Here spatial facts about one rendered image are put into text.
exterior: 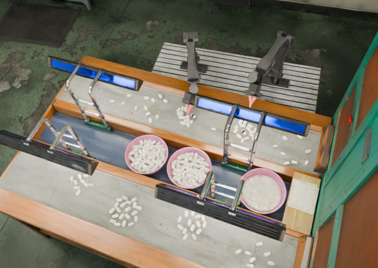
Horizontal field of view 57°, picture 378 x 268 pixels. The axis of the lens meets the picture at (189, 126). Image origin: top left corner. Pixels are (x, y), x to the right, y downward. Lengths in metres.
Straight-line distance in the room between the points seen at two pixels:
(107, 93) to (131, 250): 1.10
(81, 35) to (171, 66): 1.69
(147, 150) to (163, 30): 2.00
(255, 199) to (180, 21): 2.47
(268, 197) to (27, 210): 1.37
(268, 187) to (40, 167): 1.39
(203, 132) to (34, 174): 1.08
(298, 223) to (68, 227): 1.25
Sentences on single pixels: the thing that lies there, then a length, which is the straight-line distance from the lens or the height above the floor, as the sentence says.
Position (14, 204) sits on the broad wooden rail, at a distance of 2.29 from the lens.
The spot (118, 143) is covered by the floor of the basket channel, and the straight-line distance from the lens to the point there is 2.32.
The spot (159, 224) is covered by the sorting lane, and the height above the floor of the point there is 0.74.
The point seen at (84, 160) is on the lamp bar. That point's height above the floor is 1.11.
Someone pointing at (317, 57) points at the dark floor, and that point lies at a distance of 3.70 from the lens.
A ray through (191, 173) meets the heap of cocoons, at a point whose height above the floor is 0.73.
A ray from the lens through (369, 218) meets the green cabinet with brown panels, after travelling 1.19.
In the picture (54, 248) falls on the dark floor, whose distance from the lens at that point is 2.96.
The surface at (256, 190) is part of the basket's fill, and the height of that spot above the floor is 0.74.
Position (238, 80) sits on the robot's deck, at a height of 0.66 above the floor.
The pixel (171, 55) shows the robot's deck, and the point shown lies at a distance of 2.71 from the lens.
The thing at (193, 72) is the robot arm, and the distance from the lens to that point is 2.20.
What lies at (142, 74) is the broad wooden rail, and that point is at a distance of 2.50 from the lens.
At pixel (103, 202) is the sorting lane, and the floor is 0.74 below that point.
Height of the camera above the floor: 2.64
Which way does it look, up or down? 58 degrees down
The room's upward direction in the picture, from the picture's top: 8 degrees counter-clockwise
